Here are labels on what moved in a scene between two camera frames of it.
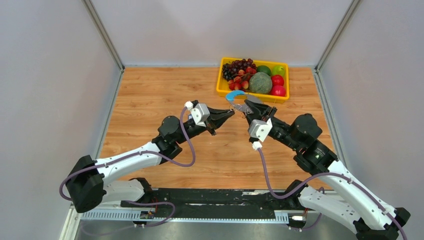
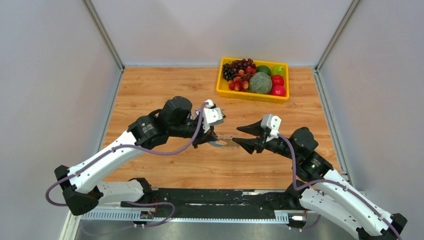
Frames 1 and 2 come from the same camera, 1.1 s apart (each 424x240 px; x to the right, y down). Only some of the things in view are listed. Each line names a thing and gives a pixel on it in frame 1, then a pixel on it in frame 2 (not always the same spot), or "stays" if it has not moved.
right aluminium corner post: [330, 46] stays
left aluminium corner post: [96, 20] stays
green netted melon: [260, 82] stays
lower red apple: [278, 90] stays
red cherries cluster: [241, 81] stays
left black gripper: [216, 118] to [205, 137]
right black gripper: [261, 111] to [250, 144]
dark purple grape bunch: [230, 70] stays
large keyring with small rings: [236, 97] to [225, 141]
